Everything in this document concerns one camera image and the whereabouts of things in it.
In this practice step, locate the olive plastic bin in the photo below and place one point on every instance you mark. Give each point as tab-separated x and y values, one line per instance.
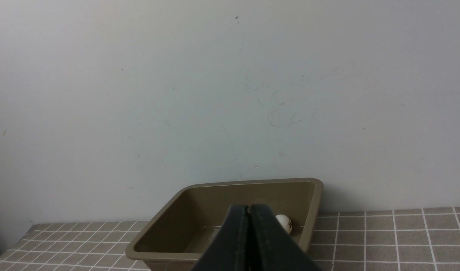
177	236

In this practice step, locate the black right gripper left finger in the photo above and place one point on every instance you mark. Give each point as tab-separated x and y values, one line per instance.
228	250

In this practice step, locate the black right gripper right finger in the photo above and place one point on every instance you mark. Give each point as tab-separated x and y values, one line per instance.
270	247

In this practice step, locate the grey checked tablecloth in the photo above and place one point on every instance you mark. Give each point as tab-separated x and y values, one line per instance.
425	239

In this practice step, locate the white table-tennis ball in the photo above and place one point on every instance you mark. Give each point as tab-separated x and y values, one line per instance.
285	222

